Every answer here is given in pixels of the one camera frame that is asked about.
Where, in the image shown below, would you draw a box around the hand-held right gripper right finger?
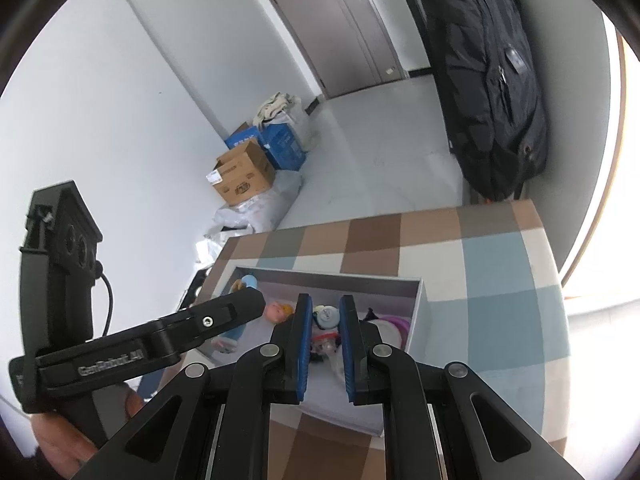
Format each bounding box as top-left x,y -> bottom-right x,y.
339,294 -> 586,480

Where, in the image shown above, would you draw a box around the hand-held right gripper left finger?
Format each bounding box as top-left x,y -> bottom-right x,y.
67,293 -> 315,480

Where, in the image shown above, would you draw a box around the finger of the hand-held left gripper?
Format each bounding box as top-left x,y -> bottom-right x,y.
149,290 -> 267,362

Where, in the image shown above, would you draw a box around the red cartoon hair clip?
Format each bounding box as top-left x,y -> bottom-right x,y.
311,331 -> 343,361

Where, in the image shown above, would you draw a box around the pink pig hair clip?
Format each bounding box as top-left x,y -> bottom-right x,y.
264,301 -> 295,325

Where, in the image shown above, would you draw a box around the light blue ring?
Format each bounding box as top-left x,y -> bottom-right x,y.
215,274 -> 260,353

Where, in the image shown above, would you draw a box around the grey cardboard storage box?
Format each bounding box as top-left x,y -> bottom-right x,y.
202,266 -> 431,438

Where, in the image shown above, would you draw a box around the person's left hand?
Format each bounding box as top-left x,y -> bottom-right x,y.
32,382 -> 146,480

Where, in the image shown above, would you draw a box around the black white sandal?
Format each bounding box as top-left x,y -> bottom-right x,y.
177,269 -> 211,311

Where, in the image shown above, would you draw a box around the crumpled plastic bags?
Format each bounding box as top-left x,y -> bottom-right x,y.
197,170 -> 303,266

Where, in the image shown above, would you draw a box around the brown cardboard box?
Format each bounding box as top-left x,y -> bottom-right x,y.
206,140 -> 277,207

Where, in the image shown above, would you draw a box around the checkered tablecloth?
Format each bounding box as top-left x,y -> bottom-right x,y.
207,200 -> 573,480

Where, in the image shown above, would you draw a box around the blue carton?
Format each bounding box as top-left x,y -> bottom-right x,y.
259,122 -> 307,171
225,122 -> 263,150

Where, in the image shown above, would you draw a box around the black backpack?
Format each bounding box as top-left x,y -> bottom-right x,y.
417,0 -> 548,202

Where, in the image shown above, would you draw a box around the grey door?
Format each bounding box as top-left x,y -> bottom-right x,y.
245,0 -> 405,100

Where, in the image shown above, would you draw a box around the black cable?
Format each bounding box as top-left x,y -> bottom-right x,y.
92,260 -> 114,337

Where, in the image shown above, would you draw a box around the purple hair ring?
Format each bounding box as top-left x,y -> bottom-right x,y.
372,312 -> 412,346

